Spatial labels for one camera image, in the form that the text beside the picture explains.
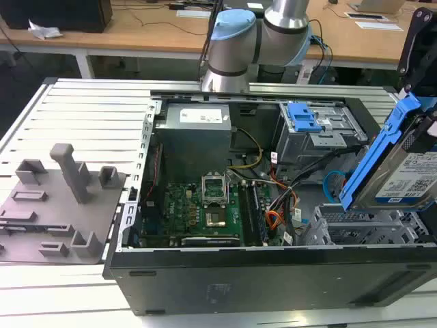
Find green Dell motherboard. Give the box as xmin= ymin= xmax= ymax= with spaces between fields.
xmin=141 ymin=180 xmax=274 ymax=247

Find black wire bundle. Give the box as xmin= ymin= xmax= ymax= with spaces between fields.
xmin=266 ymin=146 xmax=369 ymax=215

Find wooden desk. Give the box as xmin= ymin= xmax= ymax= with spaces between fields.
xmin=0 ymin=0 xmax=437 ymax=71

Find CPU socket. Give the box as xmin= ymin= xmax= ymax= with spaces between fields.
xmin=203 ymin=208 xmax=227 ymax=230

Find blue cable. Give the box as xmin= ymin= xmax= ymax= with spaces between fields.
xmin=309 ymin=33 xmax=335 ymax=70

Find metal disk bay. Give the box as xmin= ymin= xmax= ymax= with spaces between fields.
xmin=300 ymin=203 xmax=432 ymax=247

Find orange and red wires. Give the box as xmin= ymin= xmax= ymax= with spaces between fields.
xmin=264 ymin=160 xmax=296 ymax=237

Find black RAM slot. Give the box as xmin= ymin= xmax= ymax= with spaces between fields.
xmin=255 ymin=184 xmax=269 ymax=242
xmin=238 ymin=182 xmax=252 ymax=245
xmin=250 ymin=182 xmax=264 ymax=244
xmin=243 ymin=182 xmax=257 ymax=245

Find hard disk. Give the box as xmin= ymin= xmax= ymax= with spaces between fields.
xmin=339 ymin=90 xmax=437 ymax=213

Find metal optical drive bay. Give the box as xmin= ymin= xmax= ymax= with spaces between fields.
xmin=274 ymin=101 xmax=369 ymax=176

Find metal socket cover frame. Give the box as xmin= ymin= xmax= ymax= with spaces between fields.
xmin=201 ymin=172 xmax=229 ymax=206

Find crumpled white wrapper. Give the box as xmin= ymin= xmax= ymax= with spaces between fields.
xmin=27 ymin=19 xmax=64 ymax=40

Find grey power supply unit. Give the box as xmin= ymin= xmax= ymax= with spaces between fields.
xmin=155 ymin=102 xmax=234 ymax=172

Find thin red wire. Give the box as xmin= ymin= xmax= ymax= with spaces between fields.
xmin=151 ymin=142 xmax=163 ymax=203

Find black open PC case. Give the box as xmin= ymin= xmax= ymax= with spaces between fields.
xmin=102 ymin=89 xmax=437 ymax=317

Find black box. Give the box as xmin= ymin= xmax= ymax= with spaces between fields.
xmin=0 ymin=0 xmax=114 ymax=34

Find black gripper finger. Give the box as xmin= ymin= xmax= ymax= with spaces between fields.
xmin=397 ymin=6 xmax=436 ymax=94

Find yellow and black wires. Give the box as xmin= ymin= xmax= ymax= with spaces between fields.
xmin=227 ymin=126 xmax=264 ymax=170

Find grey plastic parts rack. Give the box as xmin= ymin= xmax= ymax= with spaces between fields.
xmin=0 ymin=143 xmax=128 ymax=266

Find blue disk wire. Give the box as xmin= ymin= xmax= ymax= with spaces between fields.
xmin=322 ymin=169 xmax=348 ymax=202

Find black Nvidia graphics card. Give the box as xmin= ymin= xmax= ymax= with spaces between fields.
xmin=180 ymin=235 xmax=242 ymax=248

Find silver laptop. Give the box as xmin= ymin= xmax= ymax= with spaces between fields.
xmin=348 ymin=0 xmax=406 ymax=14

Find blue plastic bay latch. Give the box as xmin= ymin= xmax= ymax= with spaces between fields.
xmin=287 ymin=102 xmax=324 ymax=133

